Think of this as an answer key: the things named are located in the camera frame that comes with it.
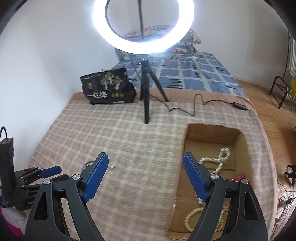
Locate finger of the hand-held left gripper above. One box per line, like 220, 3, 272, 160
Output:
14, 166, 62, 179
21, 174, 70, 189

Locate black metal clothes rack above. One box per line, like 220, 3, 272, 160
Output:
269, 30, 296, 109

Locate cream bead bracelet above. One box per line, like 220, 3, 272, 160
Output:
184, 207, 205, 233

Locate tangled floor cables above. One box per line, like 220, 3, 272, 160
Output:
273, 181, 296, 232

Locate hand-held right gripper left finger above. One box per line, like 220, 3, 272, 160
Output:
24, 152, 109, 241

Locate cardboard box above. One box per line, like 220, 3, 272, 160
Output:
165, 123, 255, 241

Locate long pearl necklace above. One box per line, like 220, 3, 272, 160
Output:
196, 148, 231, 202

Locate black printed snack bag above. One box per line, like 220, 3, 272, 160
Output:
80, 68, 137, 105

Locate pink cloth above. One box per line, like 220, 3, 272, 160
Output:
0, 204, 26, 241

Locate black tripod stand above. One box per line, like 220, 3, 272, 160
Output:
139, 59, 169, 124

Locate plaid pink blanket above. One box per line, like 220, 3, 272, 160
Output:
23, 91, 287, 241

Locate blue patterned bed sheet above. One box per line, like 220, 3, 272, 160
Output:
111, 51, 250, 100

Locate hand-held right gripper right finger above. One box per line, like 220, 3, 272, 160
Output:
183, 152, 269, 241

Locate dark thin bangle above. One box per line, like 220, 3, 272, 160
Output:
81, 160, 95, 173

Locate white power strip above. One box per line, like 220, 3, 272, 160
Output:
277, 195, 295, 207

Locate striped hanging towel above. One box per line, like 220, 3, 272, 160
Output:
288, 37, 296, 77

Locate folded floral quilt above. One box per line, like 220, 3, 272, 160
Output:
122, 25, 201, 57

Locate black light cable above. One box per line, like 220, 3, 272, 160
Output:
132, 60, 257, 116

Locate small black floor tripod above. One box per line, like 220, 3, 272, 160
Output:
283, 163, 296, 186

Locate white ring light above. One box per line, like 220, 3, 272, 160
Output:
92, 0, 194, 55

